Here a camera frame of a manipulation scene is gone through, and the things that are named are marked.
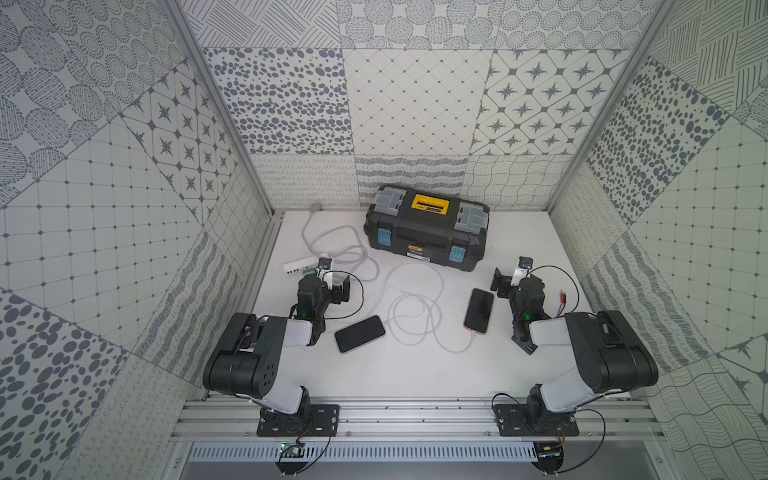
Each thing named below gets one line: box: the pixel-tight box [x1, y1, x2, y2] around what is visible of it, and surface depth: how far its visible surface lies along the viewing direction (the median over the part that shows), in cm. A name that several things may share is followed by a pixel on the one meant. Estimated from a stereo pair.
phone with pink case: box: [463, 288, 494, 335], surface depth 92 cm
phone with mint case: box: [334, 315, 385, 353], surface depth 90 cm
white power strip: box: [283, 256, 320, 275], surface depth 101 cm
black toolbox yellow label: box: [363, 185, 491, 272], surface depth 98 cm
